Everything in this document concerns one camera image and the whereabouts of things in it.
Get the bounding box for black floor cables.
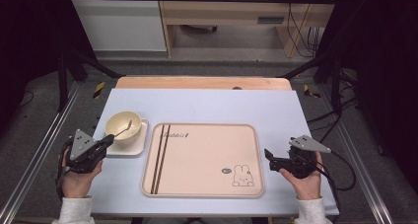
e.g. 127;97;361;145
306;85;360;143

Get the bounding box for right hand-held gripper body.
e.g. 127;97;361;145
278;134;332;180

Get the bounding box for yellow black tape strip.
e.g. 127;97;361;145
302;83;322;100
92;81;106;100

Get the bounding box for wooden desk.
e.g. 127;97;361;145
156;0;341;59

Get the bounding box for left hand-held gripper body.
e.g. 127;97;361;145
63;128;108;175

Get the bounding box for aluminium rail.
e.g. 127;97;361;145
319;85;396;224
0;81;82;224

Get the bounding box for grey desk label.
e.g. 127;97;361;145
256;15;286;26

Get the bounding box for pale blue table board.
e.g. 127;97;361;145
86;87;340;218

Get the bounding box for cream bowl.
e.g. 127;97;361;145
104;110;143;146

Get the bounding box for hanging black cables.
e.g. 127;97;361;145
285;2;322;58

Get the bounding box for black curtain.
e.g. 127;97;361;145
314;0;418;193
0;0;97;137

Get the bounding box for person's left hand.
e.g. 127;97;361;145
60;149;104;199

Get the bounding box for white cabinet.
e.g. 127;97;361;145
65;0;168;52

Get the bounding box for person's right hand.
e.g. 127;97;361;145
278;151;323;201

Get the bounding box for pink tray with rabbit print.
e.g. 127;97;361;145
140;122;266;199

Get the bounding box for wooden table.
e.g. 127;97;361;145
114;75;293;92

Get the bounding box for black metal stand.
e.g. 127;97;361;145
56;45;125;113
280;50;343;115

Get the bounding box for metal spoon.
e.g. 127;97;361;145
110;119;133;139

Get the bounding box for square cream plate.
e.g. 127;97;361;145
103;117;150;158

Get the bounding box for thin black floor cable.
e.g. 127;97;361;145
16;90;35;109

